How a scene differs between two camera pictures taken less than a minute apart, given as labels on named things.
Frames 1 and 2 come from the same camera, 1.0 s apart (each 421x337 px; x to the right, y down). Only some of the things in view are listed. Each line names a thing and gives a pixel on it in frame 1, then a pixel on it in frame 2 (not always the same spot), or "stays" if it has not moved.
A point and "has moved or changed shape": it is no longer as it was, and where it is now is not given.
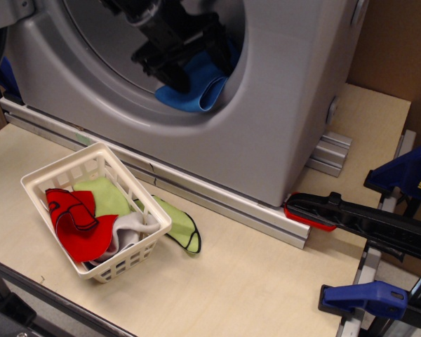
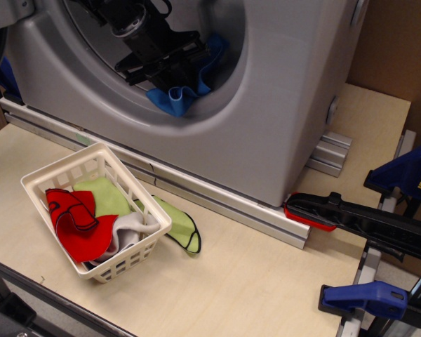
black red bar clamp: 393,234 stays
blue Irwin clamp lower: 378,298 stays
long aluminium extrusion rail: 274,218 stays
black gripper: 170,46 -> 184,48
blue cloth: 205,82 has moved or changed shape
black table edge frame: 18,305 stays
